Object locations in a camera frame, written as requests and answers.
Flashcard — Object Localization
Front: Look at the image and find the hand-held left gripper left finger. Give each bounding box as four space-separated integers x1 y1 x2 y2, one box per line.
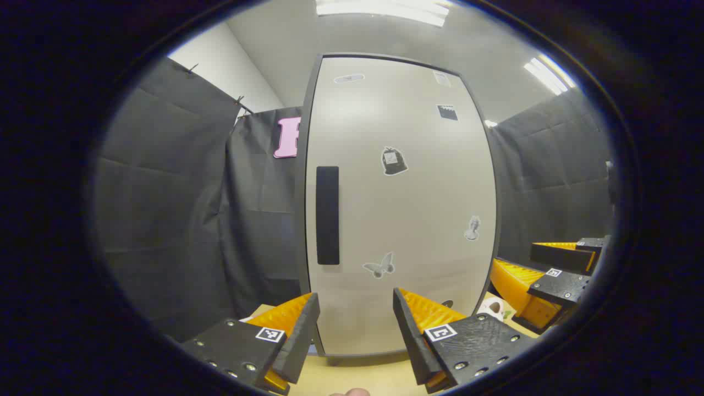
181 293 321 395

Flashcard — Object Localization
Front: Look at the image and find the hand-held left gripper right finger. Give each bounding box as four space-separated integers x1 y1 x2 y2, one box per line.
392 287 542 394

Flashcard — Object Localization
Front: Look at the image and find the grey cabinet door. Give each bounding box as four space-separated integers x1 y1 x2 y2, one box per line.
305 57 497 355

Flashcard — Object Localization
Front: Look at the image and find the black door handle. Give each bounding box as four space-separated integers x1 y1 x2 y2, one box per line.
316 166 340 266

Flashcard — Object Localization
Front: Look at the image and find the black backdrop cloth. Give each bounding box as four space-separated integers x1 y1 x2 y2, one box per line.
93 55 617 343

